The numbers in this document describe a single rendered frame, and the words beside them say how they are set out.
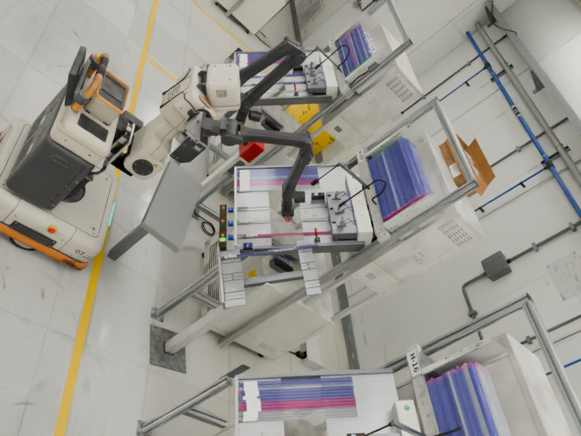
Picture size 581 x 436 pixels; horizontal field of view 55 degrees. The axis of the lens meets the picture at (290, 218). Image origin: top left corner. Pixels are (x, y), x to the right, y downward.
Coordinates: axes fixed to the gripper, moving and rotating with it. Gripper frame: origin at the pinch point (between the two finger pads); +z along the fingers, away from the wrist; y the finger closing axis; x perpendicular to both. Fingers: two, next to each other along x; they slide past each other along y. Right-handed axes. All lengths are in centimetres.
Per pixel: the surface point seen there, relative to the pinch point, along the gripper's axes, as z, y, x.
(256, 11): 87, 448, 13
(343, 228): -4.5, -13.5, -30.0
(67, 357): 14, -72, 113
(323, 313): 69, -18, -21
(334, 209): -4.5, 1.7, -26.5
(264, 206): 0.6, 12.7, 12.6
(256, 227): 0.3, -3.9, 18.0
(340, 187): 1.9, 27.2, -33.5
